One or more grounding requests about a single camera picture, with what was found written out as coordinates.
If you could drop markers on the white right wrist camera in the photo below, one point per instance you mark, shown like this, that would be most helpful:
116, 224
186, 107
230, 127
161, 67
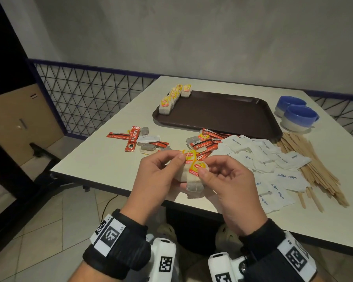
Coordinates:
220, 262

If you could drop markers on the pile of wooden stir sticks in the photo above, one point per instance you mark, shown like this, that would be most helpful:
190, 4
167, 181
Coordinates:
323, 173

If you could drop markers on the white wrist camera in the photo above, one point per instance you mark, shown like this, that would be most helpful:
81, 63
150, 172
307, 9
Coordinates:
164, 249
220, 262

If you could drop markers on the white tea bag yellow tag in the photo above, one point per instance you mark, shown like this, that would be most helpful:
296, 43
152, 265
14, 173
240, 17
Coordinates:
186, 91
194, 185
189, 156

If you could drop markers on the blue and white mug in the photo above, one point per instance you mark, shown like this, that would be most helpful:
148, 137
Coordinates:
289, 102
300, 115

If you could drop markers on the pile of red coffee sticks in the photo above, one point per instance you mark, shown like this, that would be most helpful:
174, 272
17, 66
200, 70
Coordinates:
133, 139

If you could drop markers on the person's left forearm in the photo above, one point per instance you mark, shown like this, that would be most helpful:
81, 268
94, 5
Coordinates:
88, 276

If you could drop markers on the pile of white sugar packets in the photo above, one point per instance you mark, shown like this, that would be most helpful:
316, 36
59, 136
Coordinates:
291, 179

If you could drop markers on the person's left hand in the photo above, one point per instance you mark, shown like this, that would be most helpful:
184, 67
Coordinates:
150, 185

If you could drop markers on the person's right hand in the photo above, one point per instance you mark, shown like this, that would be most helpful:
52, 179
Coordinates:
238, 196

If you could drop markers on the black left wrist band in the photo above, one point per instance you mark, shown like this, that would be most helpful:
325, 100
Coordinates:
129, 249

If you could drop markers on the person's gray sneaker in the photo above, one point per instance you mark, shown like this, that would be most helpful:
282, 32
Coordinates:
228, 234
166, 230

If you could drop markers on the black side table frame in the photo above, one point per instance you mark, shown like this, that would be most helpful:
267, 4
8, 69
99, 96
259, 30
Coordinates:
41, 151

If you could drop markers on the dark blue metal locker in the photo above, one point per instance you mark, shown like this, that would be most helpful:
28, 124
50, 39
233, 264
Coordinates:
6, 55

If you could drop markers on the light wooden cabinet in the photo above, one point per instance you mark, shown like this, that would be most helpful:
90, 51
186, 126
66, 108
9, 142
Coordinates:
17, 129

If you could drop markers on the dark brown tray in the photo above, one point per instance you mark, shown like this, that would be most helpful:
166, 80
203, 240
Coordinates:
223, 114

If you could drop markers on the row of tea bags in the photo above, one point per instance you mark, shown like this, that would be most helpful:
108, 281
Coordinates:
164, 110

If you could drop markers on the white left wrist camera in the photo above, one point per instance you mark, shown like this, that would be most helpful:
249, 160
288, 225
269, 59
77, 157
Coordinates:
164, 249

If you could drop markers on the pile of tea bags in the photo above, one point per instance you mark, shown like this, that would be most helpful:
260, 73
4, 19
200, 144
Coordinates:
144, 131

